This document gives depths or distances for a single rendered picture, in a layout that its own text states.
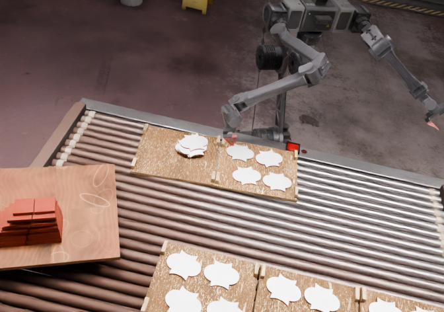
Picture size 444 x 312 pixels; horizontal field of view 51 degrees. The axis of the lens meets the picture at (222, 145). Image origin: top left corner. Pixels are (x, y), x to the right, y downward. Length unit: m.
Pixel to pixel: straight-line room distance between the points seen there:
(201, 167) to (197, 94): 2.10
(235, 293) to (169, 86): 2.84
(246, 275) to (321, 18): 1.43
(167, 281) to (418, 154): 3.08
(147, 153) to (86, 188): 0.43
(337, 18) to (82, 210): 1.69
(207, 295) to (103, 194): 0.61
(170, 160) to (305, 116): 2.29
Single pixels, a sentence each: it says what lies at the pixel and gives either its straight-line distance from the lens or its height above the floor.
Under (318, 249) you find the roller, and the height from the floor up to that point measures 0.92.
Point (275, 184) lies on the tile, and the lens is 2.34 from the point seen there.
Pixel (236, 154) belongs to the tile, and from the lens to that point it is 2.44.
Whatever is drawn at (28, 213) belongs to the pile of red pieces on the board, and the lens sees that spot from 1.82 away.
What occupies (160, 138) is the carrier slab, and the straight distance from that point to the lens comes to 2.48.
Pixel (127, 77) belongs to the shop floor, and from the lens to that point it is 4.55.
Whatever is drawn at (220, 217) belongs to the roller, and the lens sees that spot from 2.17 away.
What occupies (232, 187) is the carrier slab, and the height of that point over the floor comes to 0.94.
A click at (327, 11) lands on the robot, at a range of 2.71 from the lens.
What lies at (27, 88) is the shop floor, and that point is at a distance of 4.45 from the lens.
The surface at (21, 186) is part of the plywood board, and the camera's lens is 2.14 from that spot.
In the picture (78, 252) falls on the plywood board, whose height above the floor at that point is 1.04.
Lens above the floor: 2.59
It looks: 42 degrees down
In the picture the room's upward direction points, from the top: 11 degrees clockwise
